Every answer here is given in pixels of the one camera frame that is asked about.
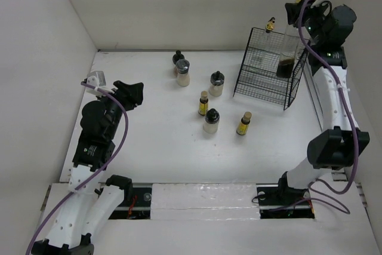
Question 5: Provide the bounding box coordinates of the black-lid beige spice jar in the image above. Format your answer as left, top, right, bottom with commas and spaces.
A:
209, 70, 225, 97

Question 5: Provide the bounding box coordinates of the small yellow bottle cork right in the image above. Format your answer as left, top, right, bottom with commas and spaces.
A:
236, 112, 252, 136

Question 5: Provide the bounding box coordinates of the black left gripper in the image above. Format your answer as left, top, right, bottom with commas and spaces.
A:
96, 81, 143, 139

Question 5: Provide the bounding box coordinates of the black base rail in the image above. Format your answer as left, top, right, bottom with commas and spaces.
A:
109, 183, 314, 221

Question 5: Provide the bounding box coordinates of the clear glass bottle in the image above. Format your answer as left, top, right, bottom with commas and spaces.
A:
252, 17, 276, 64

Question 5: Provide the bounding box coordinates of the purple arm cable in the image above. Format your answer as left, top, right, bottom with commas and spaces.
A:
25, 81, 131, 254
298, 0, 361, 216

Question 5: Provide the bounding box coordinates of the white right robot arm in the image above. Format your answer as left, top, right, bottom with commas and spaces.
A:
273, 0, 370, 205

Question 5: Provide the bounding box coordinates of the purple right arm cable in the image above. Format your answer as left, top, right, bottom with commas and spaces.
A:
298, 0, 361, 216

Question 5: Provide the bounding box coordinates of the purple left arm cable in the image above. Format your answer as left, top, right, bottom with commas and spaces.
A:
25, 81, 131, 254

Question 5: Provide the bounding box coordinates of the black-cap white powder jar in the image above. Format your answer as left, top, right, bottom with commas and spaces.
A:
203, 108, 220, 134

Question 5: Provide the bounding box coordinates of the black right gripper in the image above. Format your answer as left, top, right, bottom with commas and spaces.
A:
285, 0, 331, 45

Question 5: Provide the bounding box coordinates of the grey-lid white powder shaker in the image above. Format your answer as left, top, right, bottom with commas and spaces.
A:
177, 59, 190, 87

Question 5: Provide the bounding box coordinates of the small black-cap back jar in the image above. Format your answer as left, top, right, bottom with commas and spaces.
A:
172, 50, 184, 76

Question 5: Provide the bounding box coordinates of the small yellow bottle cork centre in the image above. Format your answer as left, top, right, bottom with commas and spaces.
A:
198, 91, 209, 116

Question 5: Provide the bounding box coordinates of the glass bottle with dark sauce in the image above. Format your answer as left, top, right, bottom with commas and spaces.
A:
276, 0, 303, 79

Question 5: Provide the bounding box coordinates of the black wire rack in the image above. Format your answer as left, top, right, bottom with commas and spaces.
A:
233, 27, 307, 109

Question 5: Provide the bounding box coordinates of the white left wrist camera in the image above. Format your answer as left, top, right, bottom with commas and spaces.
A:
82, 71, 106, 96

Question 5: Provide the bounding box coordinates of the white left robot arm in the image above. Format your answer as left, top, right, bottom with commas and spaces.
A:
26, 79, 144, 254

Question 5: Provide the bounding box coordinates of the small yellow bottle cork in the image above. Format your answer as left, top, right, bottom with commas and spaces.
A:
236, 112, 252, 136
198, 91, 209, 116

